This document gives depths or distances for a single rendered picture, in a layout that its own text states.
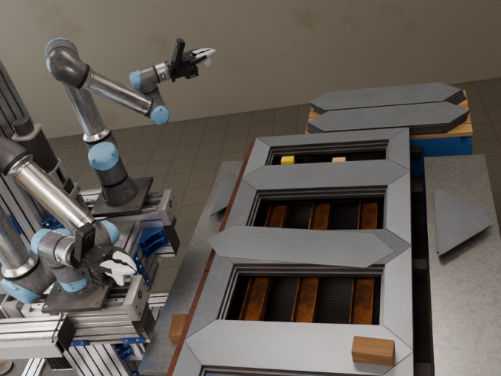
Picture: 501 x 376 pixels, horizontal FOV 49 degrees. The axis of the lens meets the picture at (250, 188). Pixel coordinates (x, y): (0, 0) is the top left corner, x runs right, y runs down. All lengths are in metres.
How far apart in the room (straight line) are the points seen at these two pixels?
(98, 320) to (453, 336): 1.20
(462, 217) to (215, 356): 1.09
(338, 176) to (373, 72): 2.33
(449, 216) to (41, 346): 1.58
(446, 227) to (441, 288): 0.27
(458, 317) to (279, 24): 3.02
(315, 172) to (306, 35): 2.20
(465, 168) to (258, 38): 2.40
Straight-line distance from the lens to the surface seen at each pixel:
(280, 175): 2.49
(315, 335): 1.85
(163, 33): 4.67
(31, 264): 1.84
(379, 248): 2.08
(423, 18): 4.53
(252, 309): 2.21
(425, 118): 2.78
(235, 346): 1.88
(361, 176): 2.41
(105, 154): 2.25
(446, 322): 2.01
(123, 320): 2.05
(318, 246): 2.11
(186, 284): 2.39
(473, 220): 2.30
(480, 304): 2.06
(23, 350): 2.14
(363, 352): 1.73
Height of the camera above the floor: 2.33
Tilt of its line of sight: 36 degrees down
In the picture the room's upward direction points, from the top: 15 degrees counter-clockwise
